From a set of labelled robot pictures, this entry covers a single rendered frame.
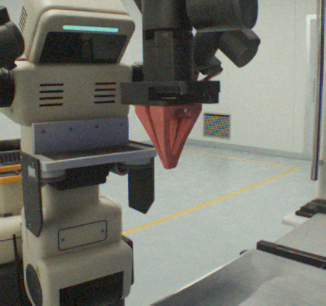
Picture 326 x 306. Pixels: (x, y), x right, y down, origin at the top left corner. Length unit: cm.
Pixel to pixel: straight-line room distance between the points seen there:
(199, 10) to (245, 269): 42
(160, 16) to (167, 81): 7
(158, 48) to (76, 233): 57
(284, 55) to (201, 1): 605
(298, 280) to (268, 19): 613
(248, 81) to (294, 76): 83
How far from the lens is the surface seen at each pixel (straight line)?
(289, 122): 643
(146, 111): 44
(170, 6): 44
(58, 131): 82
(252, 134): 677
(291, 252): 72
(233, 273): 64
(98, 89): 89
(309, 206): 121
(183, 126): 47
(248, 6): 43
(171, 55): 44
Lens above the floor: 118
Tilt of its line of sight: 9 degrees down
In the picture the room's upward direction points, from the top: straight up
